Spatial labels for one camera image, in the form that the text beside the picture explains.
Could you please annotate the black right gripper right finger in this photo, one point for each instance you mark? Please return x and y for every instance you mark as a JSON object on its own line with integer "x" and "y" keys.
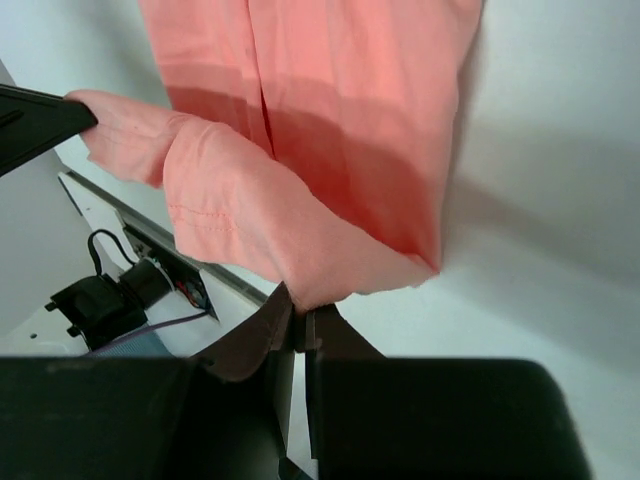
{"x": 376, "y": 417}

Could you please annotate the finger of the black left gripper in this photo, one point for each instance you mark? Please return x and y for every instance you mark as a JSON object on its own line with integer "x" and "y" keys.
{"x": 34, "y": 122}

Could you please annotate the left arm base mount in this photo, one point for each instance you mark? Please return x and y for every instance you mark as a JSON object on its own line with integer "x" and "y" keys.
{"x": 140, "y": 279}

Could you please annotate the pink t-shirt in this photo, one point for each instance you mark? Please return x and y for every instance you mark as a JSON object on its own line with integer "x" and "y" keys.
{"x": 306, "y": 141}

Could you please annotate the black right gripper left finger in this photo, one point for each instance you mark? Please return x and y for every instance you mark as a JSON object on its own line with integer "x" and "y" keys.
{"x": 211, "y": 416}

